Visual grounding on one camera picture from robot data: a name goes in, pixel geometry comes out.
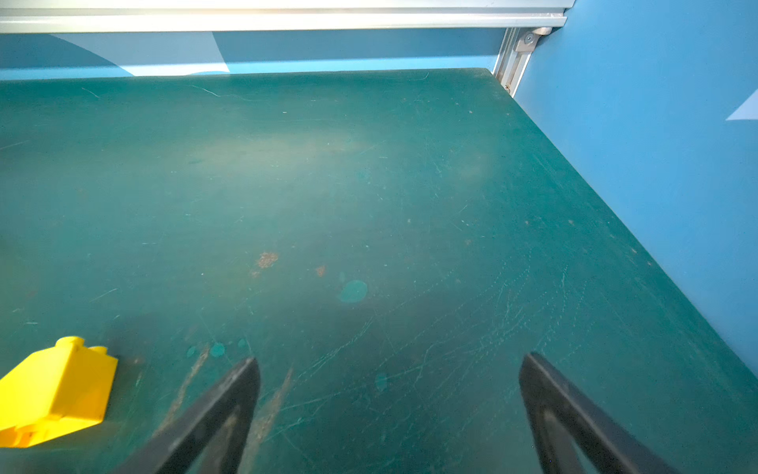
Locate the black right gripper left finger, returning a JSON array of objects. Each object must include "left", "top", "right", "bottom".
[{"left": 114, "top": 357, "right": 261, "bottom": 473}]

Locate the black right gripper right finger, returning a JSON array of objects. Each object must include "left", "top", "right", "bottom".
[{"left": 519, "top": 353, "right": 677, "bottom": 474}]

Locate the aluminium back frame rail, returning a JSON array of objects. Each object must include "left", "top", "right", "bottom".
[{"left": 1, "top": 0, "right": 574, "bottom": 34}]

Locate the aluminium right frame post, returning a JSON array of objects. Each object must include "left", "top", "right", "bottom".
[{"left": 493, "top": 27, "right": 553, "bottom": 97}]

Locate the yellow sloped lego brick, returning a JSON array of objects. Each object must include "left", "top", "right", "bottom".
[{"left": 1, "top": 336, "right": 118, "bottom": 448}]

